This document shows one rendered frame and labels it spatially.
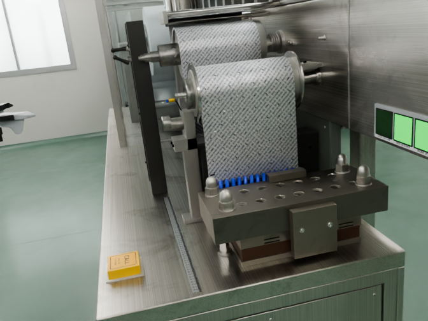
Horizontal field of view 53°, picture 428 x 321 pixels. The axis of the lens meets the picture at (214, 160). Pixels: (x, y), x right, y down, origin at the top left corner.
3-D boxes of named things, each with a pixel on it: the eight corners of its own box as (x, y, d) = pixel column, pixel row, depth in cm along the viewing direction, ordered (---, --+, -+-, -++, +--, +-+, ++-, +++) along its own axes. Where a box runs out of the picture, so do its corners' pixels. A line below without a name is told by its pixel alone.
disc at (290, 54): (281, 104, 119) (278, 49, 114) (283, 104, 119) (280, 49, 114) (304, 113, 105) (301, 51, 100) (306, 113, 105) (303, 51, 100)
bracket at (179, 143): (180, 218, 120) (165, 111, 110) (202, 213, 121) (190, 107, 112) (183, 225, 115) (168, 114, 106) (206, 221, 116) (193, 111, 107)
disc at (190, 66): (191, 117, 114) (185, 61, 109) (193, 117, 114) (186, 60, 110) (202, 128, 100) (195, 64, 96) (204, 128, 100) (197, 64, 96)
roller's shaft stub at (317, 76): (290, 87, 112) (289, 71, 111) (314, 84, 114) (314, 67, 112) (296, 89, 108) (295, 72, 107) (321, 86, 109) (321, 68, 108)
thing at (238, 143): (209, 187, 106) (201, 114, 101) (297, 172, 111) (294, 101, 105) (210, 188, 106) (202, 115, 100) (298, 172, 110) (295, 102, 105)
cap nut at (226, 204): (216, 207, 92) (214, 188, 90) (233, 204, 92) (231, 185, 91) (220, 214, 88) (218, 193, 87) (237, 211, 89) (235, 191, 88)
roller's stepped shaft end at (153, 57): (139, 64, 126) (137, 52, 125) (159, 61, 127) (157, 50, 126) (139, 64, 123) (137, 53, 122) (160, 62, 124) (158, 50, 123)
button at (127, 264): (109, 265, 99) (107, 255, 98) (139, 258, 100) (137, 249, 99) (109, 281, 92) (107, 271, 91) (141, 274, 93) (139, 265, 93)
